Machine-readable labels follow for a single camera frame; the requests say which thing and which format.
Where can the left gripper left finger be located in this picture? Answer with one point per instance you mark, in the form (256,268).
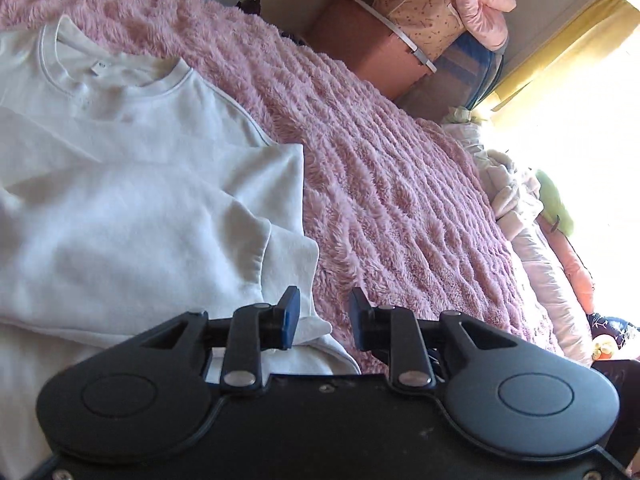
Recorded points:
(252,330)

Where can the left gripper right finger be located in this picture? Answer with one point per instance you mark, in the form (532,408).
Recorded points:
(398,339)

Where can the white Nevada sweatshirt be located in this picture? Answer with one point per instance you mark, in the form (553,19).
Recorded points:
(133,190)

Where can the pink fluffy blanket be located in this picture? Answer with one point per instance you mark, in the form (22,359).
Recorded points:
(393,204)

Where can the green plush toy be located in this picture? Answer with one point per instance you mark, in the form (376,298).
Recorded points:
(554,210)

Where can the brown plastic storage bin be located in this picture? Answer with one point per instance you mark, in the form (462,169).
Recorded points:
(371,50)

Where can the patterned beige fabric box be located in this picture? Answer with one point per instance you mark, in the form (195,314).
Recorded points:
(432,25)

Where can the yellow curtain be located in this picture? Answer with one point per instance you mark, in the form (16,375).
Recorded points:
(590,38)

